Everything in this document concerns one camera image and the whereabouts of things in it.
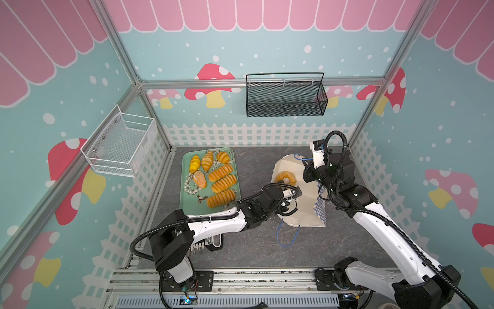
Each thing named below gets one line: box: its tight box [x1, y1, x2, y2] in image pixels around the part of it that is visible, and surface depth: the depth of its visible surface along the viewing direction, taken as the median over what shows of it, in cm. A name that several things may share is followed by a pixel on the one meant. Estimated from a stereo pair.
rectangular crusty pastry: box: [206, 189, 237, 209], surface depth 96 cm
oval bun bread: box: [192, 170, 208, 189], surface depth 102 cm
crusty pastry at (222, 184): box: [210, 174, 238, 194], surface depth 101 cm
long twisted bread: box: [207, 164, 234, 183], surface depth 105 cm
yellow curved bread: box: [189, 154, 202, 174], surface depth 111 cm
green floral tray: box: [179, 147, 242, 216], surface depth 104 cm
